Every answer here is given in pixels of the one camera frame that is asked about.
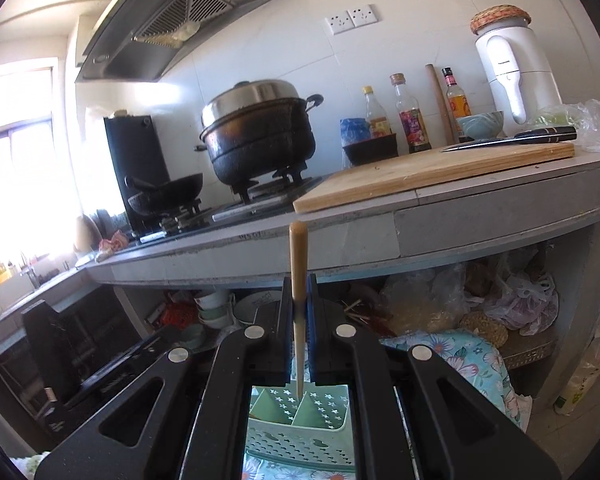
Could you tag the black pot with steel lid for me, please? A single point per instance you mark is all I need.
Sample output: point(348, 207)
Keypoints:
point(260, 135)

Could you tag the red label sauce bottle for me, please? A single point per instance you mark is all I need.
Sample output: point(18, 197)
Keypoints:
point(414, 127)

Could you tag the pale green bowl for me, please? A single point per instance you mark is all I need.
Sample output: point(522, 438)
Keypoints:
point(480, 127)

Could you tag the white kitchen appliance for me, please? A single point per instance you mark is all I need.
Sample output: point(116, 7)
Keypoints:
point(522, 75)

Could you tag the red plastic basket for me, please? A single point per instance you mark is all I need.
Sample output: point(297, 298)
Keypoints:
point(180, 316)

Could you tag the lavender plastic bag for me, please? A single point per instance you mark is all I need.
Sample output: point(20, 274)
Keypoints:
point(522, 305)

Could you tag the black wok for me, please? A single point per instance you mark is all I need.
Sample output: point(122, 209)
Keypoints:
point(167, 192)

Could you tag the black bowl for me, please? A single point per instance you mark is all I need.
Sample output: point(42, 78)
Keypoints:
point(370, 152)

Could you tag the crumpled clear plastic bag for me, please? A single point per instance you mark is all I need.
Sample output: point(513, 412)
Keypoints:
point(420, 305)

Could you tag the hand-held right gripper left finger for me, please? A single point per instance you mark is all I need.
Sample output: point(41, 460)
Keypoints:
point(280, 332)

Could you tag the wooden rolling pin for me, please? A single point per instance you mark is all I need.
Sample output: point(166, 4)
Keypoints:
point(440, 105)

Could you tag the woven straw lid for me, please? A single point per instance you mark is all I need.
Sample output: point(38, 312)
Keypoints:
point(500, 17)

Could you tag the white plate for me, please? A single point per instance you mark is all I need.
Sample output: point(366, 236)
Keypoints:
point(255, 307)

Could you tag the metal faucet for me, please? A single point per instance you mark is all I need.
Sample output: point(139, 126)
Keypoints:
point(29, 270)

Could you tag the wooden chopstick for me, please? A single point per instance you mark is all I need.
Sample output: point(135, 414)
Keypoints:
point(298, 265)

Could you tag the black splash guard panel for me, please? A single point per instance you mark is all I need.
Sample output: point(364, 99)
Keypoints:
point(130, 150)

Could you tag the white wall socket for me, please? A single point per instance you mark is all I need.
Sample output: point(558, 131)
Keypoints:
point(338, 24)
point(363, 16)

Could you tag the black cap orange label bottle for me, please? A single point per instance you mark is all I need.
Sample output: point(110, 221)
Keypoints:
point(457, 102)

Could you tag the black gas stove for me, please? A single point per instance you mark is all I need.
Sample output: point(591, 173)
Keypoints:
point(260, 205)

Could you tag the stack of white bowls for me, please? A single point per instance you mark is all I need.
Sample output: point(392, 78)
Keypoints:
point(214, 310)

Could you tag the steel range hood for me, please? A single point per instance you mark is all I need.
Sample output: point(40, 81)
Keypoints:
point(145, 35)

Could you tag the yellow cap sauce bottle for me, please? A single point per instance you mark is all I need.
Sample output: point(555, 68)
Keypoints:
point(377, 120)

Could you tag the white bag with green print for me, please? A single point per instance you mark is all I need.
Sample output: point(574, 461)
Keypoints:
point(587, 375)

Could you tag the beige jug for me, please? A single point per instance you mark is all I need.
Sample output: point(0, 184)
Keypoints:
point(85, 235)

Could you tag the window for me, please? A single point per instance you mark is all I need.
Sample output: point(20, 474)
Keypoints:
point(15, 170)

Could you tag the floral teal cloth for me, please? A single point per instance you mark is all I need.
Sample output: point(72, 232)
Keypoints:
point(460, 360)

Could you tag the wooden cutting board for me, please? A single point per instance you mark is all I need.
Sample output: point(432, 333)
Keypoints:
point(420, 175)

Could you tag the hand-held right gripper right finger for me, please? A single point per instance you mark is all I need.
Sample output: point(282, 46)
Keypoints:
point(316, 332)

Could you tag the pink cloth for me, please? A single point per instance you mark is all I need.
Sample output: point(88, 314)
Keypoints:
point(112, 242)

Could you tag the green plastic utensil basket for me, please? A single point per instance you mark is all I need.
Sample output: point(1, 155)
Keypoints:
point(300, 437)

